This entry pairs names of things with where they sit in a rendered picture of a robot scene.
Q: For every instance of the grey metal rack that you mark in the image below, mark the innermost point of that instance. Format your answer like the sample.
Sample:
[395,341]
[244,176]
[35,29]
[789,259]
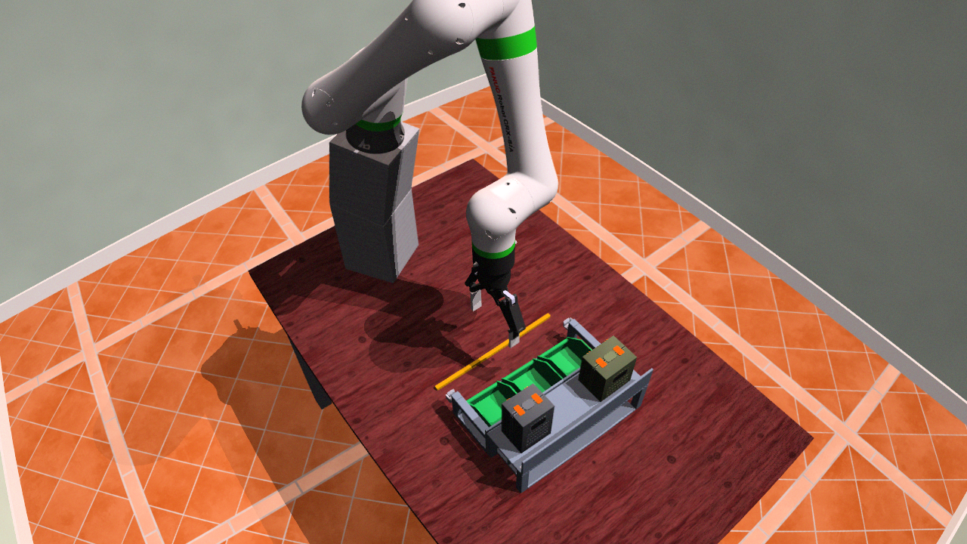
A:
[573,403]

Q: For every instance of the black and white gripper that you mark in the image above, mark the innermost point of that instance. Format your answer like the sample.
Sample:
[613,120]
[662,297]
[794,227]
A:
[509,305]

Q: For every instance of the olive green case with orange latches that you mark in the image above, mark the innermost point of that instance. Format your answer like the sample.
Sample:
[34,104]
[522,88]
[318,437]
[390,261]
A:
[607,368]

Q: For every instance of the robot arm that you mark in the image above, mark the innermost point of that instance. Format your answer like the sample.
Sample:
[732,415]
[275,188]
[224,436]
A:
[424,33]

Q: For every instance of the yellow bar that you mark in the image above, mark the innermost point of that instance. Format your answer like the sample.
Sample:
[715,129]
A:
[489,354]

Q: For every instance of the green open bin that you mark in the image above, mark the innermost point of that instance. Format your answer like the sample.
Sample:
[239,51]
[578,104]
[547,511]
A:
[536,372]
[488,403]
[566,356]

